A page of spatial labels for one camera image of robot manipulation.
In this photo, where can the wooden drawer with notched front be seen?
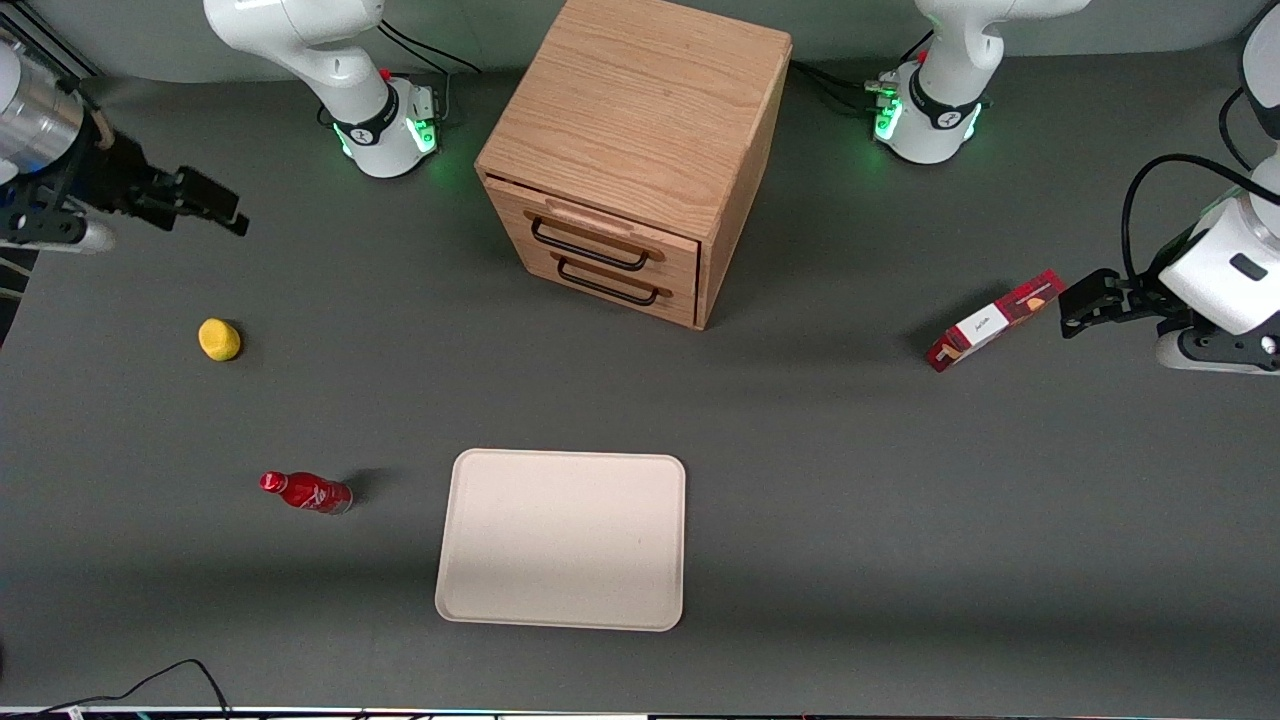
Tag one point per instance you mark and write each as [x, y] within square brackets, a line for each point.
[680, 262]

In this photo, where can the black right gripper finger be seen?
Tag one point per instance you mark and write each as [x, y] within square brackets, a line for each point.
[208, 192]
[238, 226]

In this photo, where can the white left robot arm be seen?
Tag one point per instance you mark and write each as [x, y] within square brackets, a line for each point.
[950, 90]

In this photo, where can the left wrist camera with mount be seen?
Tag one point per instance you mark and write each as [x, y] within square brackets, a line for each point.
[1215, 350]

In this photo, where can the beige plastic tray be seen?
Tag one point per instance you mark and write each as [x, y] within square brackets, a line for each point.
[562, 540]

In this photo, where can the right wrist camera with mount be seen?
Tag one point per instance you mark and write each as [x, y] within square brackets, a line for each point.
[50, 225]

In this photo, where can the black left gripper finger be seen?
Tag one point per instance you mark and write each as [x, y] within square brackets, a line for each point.
[1075, 324]
[1092, 290]

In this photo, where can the yellow lemon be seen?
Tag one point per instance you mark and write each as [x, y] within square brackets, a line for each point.
[219, 340]

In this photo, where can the red bottle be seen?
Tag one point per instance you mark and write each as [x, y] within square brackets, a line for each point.
[305, 492]

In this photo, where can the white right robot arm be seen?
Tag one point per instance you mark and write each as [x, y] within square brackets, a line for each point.
[300, 40]

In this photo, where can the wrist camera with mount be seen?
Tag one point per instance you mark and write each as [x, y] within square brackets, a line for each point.
[1215, 350]
[50, 225]

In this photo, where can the wooden drawer cabinet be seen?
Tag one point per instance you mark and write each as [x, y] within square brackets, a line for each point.
[650, 100]

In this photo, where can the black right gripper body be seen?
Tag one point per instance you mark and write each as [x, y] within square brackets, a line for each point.
[112, 178]

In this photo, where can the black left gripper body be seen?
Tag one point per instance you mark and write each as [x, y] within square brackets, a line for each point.
[1137, 297]

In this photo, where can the wooden drawer with plain front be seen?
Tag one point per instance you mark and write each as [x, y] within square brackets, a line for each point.
[682, 308]

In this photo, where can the red and white snack box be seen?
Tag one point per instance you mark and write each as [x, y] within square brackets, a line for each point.
[990, 322]

